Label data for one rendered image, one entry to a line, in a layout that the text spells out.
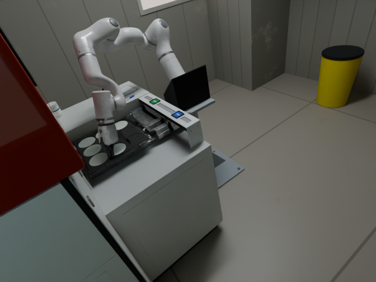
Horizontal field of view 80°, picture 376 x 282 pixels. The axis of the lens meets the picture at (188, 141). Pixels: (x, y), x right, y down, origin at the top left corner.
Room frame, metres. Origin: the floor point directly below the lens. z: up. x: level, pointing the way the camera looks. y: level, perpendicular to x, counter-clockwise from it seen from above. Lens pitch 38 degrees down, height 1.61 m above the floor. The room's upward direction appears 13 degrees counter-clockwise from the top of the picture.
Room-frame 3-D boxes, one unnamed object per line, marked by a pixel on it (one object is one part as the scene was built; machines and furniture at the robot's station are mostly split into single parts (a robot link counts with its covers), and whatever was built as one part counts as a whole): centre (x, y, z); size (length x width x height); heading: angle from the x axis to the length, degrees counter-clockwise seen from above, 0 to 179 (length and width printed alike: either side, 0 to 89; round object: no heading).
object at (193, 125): (1.21, 0.09, 0.89); 0.55 x 0.09 x 0.14; 29
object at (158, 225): (1.21, 0.38, 0.41); 0.96 x 0.64 x 0.82; 29
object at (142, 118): (1.24, 0.21, 0.87); 0.36 x 0.08 x 0.03; 29
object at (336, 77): (2.20, -1.79, 0.30); 0.38 x 0.38 x 0.60
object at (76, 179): (0.82, 0.54, 1.02); 0.81 x 0.03 x 0.40; 29
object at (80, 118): (1.48, 0.54, 0.89); 0.62 x 0.35 x 0.14; 119
